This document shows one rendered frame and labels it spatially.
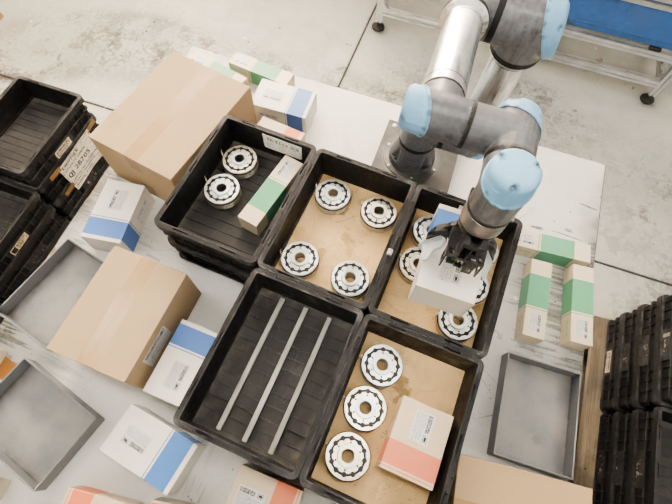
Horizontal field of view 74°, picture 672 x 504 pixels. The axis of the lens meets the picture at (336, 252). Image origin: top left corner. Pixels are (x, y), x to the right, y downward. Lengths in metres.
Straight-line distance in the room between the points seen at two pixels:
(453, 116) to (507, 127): 0.08
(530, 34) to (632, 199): 1.86
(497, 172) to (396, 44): 2.44
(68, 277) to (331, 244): 0.79
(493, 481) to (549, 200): 0.92
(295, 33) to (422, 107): 2.40
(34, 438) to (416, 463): 0.97
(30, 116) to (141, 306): 1.25
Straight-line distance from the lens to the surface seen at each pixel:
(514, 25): 1.05
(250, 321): 1.19
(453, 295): 0.91
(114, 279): 1.30
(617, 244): 2.62
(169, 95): 1.53
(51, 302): 1.54
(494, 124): 0.73
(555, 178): 1.71
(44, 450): 1.44
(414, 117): 0.72
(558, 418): 1.41
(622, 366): 2.05
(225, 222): 1.31
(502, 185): 0.65
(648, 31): 3.01
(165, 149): 1.40
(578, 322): 1.44
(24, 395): 1.49
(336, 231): 1.27
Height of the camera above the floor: 1.96
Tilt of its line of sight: 66 degrees down
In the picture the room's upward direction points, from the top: 4 degrees clockwise
